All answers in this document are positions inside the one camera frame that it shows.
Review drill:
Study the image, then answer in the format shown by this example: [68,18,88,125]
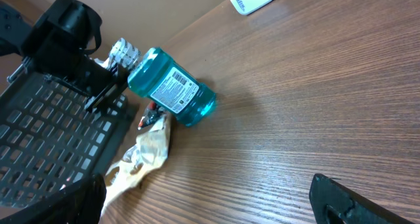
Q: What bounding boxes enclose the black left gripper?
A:
[22,0,129,111]

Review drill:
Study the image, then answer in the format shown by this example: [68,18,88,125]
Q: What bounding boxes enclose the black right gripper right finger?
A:
[309,173,413,224]

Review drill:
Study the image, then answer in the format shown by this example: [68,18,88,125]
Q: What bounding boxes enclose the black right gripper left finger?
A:
[1,173,106,224]

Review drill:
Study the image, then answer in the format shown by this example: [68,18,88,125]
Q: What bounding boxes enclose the grey plastic basket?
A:
[1,73,138,208]

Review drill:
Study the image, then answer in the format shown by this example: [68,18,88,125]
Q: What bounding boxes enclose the black red packaged item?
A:
[137,101,165,130]

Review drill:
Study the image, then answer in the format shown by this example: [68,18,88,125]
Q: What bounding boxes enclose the blue mouthwash bottle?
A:
[108,38,216,126]

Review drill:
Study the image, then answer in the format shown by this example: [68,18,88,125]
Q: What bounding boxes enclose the dried mushroom snack bag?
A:
[101,114,171,214]

